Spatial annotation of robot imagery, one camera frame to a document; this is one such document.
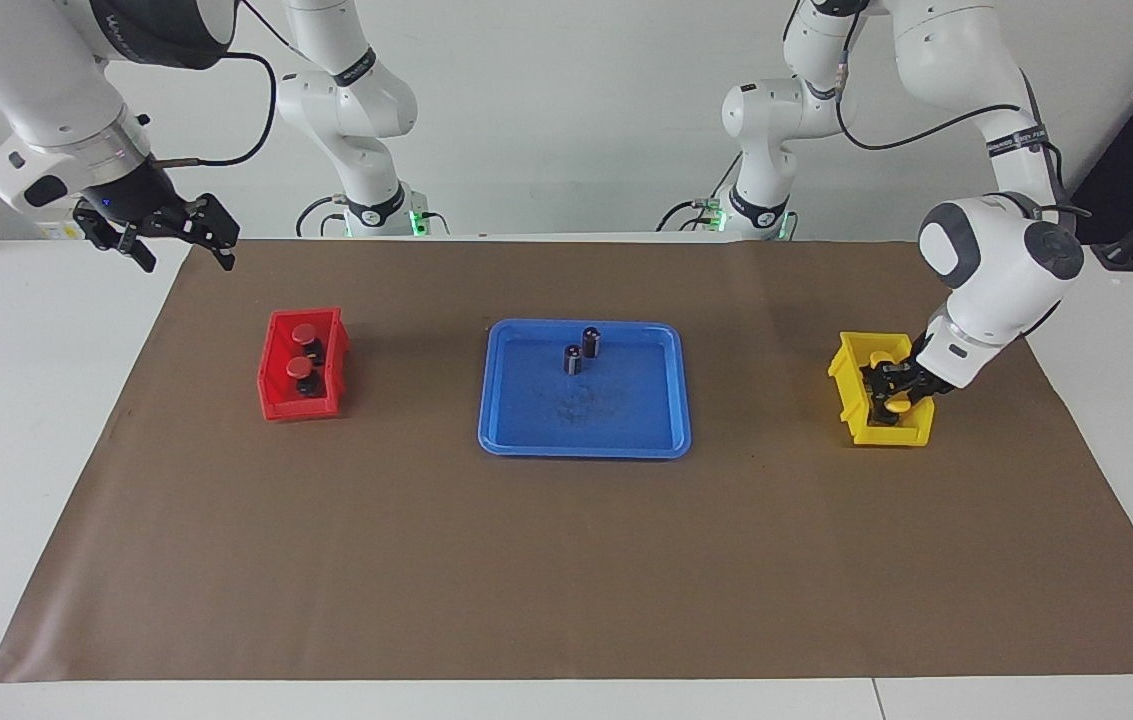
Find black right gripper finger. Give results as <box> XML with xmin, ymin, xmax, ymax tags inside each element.
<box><xmin>184</xmin><ymin>193</ymin><xmax>240</xmax><ymax>271</ymax></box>
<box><xmin>76</xmin><ymin>215</ymin><xmax>157</xmax><ymax>273</ymax></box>

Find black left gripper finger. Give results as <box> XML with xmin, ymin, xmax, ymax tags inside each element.
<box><xmin>864</xmin><ymin>362</ymin><xmax>912</xmax><ymax>413</ymax></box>
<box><xmin>876</xmin><ymin>385</ymin><xmax>927</xmax><ymax>426</ymax></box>

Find yellow plastic bin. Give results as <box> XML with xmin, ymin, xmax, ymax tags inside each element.
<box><xmin>828</xmin><ymin>332</ymin><xmax>937</xmax><ymax>447</ymax></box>

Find red plastic bin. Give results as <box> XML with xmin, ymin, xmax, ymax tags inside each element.
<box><xmin>258</xmin><ymin>307</ymin><xmax>350</xmax><ymax>421</ymax></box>

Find blue plastic tray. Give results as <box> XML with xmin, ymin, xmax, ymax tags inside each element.
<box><xmin>478</xmin><ymin>318</ymin><xmax>693</xmax><ymax>459</ymax></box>

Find brown paper table mat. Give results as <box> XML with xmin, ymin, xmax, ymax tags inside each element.
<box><xmin>0</xmin><ymin>238</ymin><xmax>1133</xmax><ymax>684</ymax></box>

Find black right base cables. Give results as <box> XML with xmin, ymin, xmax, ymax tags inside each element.
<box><xmin>294</xmin><ymin>194</ymin><xmax>452</xmax><ymax>239</ymax></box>

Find black base cables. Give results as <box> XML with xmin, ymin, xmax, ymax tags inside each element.
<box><xmin>294</xmin><ymin>194</ymin><xmax>452</xmax><ymax>239</ymax></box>
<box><xmin>658</xmin><ymin>150</ymin><xmax>729</xmax><ymax>237</ymax></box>

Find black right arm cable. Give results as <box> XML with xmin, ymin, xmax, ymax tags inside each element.
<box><xmin>151</xmin><ymin>0</ymin><xmax>279</xmax><ymax>167</ymax></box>

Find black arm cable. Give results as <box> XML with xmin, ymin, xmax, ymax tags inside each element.
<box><xmin>831</xmin><ymin>0</ymin><xmax>1092</xmax><ymax>226</ymax></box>
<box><xmin>151</xmin><ymin>0</ymin><xmax>279</xmax><ymax>167</ymax></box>

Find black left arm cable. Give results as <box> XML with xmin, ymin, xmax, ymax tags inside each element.
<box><xmin>831</xmin><ymin>0</ymin><xmax>1092</xmax><ymax>226</ymax></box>

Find black left base cables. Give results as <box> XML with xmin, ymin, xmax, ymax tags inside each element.
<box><xmin>658</xmin><ymin>150</ymin><xmax>729</xmax><ymax>237</ymax></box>

